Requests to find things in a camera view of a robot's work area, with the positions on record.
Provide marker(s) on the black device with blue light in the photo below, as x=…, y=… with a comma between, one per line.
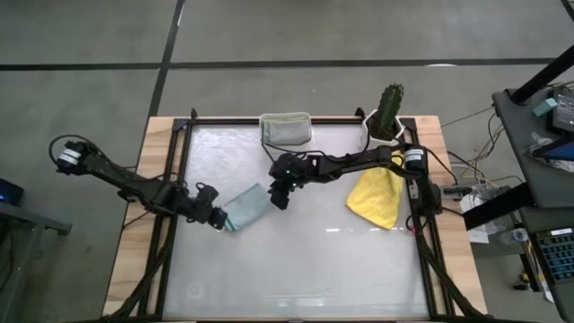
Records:
x=9, y=193

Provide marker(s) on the backlit keyboard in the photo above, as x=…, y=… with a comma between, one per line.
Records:
x=558, y=255

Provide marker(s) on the black pole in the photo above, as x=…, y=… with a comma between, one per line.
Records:
x=542, y=76

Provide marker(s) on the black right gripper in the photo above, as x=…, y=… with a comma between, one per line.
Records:
x=296, y=172

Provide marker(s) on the yellow microfiber towel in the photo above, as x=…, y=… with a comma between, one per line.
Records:
x=376, y=197

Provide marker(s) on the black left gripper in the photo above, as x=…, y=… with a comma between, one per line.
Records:
x=202, y=208

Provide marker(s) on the black electronic device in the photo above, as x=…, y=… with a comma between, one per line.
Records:
x=564, y=112

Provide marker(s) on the grey microfiber towel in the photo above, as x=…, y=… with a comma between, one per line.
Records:
x=289, y=132

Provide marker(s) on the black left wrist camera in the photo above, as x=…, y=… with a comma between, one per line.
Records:
x=207, y=190

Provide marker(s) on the black desk leg bar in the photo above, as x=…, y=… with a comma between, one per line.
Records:
x=498, y=206

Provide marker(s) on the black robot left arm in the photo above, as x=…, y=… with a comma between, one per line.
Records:
x=125, y=181

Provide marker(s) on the clear plastic bottle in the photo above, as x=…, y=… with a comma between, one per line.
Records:
x=515, y=235

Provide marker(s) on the grey side desk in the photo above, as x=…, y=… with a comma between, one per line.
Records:
x=527, y=179

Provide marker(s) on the teal box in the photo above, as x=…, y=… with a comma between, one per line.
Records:
x=545, y=107

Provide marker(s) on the white paper sheet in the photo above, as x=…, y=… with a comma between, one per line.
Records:
x=477, y=224

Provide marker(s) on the grey metal table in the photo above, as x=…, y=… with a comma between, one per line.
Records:
x=27, y=220

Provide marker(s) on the green cactus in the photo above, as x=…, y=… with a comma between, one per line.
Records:
x=388, y=112

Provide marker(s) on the black frame clamp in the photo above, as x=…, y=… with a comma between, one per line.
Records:
x=359, y=112
x=193, y=113

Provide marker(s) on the white plastic bin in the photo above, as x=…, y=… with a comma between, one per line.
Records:
x=261, y=117

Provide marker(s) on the light blue microfiber towel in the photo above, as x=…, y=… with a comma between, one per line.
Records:
x=246, y=208

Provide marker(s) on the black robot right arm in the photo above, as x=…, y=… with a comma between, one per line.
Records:
x=359, y=161

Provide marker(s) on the blue tablet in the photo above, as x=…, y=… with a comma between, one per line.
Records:
x=558, y=151

